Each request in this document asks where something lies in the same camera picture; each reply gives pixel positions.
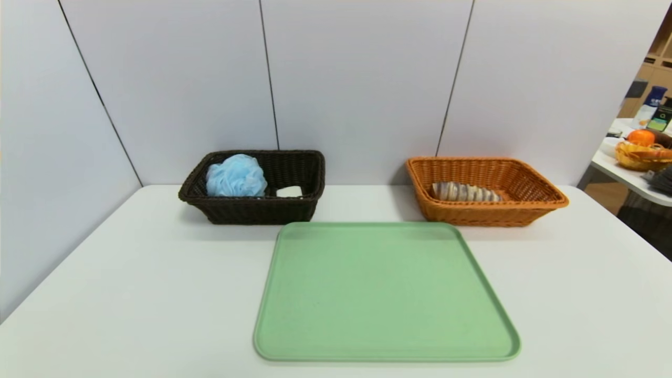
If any purple striped twisted bread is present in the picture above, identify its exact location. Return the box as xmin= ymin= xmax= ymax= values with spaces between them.
xmin=432 ymin=181 xmax=503 ymax=203

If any dark green printed box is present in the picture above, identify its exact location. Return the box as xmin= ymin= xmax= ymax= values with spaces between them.
xmin=647 ymin=104 xmax=672 ymax=132

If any dark brown wicker basket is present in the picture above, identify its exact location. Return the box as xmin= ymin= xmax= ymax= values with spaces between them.
xmin=178 ymin=150 xmax=326 ymax=225

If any light green plastic tray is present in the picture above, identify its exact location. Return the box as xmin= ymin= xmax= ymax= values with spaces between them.
xmin=253 ymin=221 xmax=522 ymax=363

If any light blue bath loofah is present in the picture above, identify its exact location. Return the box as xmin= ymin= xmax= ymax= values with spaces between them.
xmin=205 ymin=154 xmax=268 ymax=198

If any dark grey bundled item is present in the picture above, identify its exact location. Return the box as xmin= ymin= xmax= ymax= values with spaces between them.
xmin=647 ymin=165 xmax=672 ymax=196

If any wooden shelf unit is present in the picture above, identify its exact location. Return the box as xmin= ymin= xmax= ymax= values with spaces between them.
xmin=619 ymin=8 xmax=672 ymax=119

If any small yellow wicker basket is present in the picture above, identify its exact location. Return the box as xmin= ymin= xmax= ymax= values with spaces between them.
xmin=615 ymin=140 xmax=672 ymax=172

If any white bottle with blue cap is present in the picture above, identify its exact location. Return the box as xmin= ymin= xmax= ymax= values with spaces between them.
xmin=632 ymin=85 xmax=668 ymax=129

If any orange wicker basket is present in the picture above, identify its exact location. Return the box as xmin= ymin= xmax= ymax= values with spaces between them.
xmin=405 ymin=156 xmax=570 ymax=227

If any white side table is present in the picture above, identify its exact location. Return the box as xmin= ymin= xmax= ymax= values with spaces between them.
xmin=591 ymin=118 xmax=672 ymax=206

